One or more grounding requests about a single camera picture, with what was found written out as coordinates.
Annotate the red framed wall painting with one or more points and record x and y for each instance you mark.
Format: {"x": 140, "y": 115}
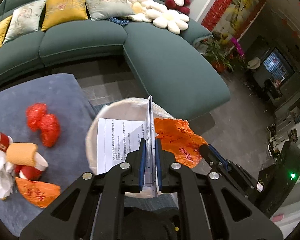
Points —
{"x": 228, "y": 19}

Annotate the white printed paper sheet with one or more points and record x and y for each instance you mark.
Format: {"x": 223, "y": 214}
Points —
{"x": 115, "y": 144}

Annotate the potted orchid plant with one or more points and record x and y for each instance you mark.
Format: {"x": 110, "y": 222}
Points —
{"x": 223, "y": 59}

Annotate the white lined trash bin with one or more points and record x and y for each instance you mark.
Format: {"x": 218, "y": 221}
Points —
{"x": 110, "y": 134}

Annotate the yellow embroidered cushion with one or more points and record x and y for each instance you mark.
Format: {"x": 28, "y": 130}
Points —
{"x": 61, "y": 11}

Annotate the white tissue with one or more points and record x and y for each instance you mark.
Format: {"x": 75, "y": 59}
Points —
{"x": 7, "y": 174}

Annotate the red mesh netting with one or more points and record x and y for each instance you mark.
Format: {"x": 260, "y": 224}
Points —
{"x": 39, "y": 119}

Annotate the orange foam net sleeve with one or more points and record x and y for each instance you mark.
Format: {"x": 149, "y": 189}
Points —
{"x": 21, "y": 153}

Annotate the white daisy flower pillow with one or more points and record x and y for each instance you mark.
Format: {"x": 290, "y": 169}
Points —
{"x": 159, "y": 15}

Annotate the pale grey embroidered cushion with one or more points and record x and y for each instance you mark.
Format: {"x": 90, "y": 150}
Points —
{"x": 25, "y": 20}

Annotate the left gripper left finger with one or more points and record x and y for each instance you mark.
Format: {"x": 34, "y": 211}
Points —
{"x": 92, "y": 206}

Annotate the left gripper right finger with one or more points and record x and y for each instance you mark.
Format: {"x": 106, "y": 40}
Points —
{"x": 211, "y": 206}

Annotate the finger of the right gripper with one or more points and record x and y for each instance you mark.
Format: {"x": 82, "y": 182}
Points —
{"x": 213, "y": 158}

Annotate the blue beaded item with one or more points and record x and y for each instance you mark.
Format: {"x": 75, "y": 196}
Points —
{"x": 120, "y": 21}

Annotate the orange plastic bag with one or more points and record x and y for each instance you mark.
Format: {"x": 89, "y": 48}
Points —
{"x": 177, "y": 137}
{"x": 38, "y": 193}

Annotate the dark green curved sofa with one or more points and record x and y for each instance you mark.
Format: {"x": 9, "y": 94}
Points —
{"x": 167, "y": 66}

